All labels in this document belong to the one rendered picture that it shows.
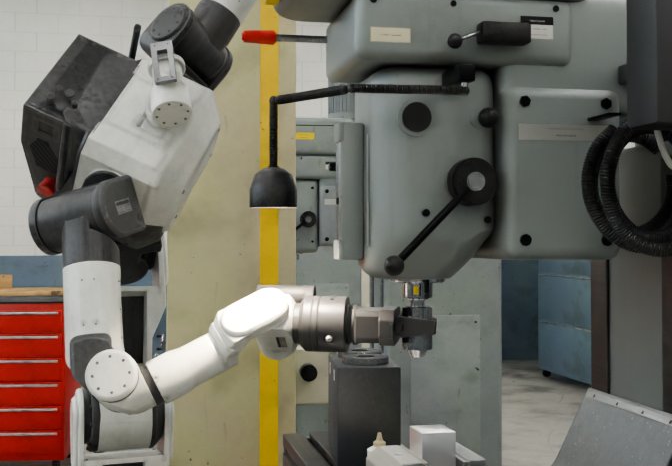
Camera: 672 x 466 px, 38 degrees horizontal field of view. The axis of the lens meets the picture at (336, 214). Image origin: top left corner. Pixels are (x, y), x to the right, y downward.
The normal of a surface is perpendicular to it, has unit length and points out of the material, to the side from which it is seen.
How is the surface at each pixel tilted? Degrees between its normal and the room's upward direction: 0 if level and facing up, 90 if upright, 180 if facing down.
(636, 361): 90
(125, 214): 77
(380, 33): 90
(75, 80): 58
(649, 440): 63
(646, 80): 90
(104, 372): 72
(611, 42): 90
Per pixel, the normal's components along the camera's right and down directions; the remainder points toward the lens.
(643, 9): -0.98, 0.00
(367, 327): -0.14, -0.02
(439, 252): 0.18, 0.44
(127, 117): 0.29, -0.55
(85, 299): 0.07, -0.33
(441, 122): 0.20, -0.03
